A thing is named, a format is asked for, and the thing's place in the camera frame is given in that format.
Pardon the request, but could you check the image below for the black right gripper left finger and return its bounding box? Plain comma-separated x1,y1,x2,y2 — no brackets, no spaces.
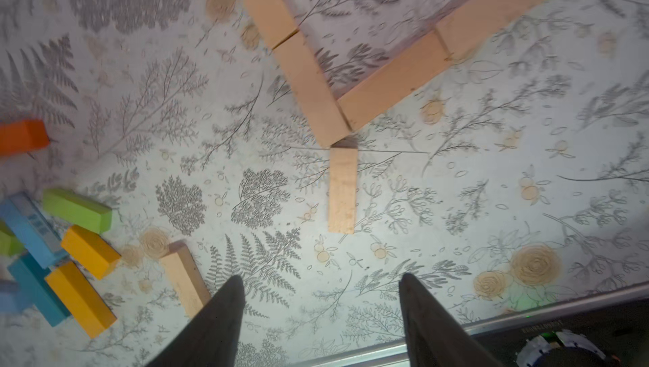
149,276,245,367

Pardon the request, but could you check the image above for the natural wooden block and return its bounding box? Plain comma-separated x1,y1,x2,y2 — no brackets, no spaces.
328,147,358,235
338,30,451,130
436,0,545,58
242,0,297,49
159,241,211,318
273,31,351,148

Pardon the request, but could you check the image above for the orange wooden block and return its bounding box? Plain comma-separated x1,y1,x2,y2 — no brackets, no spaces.
0,120,50,157

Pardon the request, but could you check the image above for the green wooden block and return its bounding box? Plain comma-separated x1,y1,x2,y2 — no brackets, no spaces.
42,188,113,235
0,220,25,257

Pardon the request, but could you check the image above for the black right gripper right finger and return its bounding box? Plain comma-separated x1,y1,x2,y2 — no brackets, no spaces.
399,273,501,366

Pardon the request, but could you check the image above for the teal wooden block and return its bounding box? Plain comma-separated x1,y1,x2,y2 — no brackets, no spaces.
8,253,71,326

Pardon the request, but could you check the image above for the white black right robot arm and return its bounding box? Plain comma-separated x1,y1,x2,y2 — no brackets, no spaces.
152,273,648,366

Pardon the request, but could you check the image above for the light blue wooden block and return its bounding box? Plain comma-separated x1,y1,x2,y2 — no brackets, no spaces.
1,192,67,268

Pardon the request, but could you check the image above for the long yellow wooden block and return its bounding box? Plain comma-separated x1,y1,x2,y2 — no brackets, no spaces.
45,262,117,338

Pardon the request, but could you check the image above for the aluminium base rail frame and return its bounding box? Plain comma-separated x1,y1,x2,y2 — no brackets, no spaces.
305,274,648,366

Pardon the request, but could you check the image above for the short yellow wooden block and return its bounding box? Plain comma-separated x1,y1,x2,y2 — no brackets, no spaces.
61,225,122,280

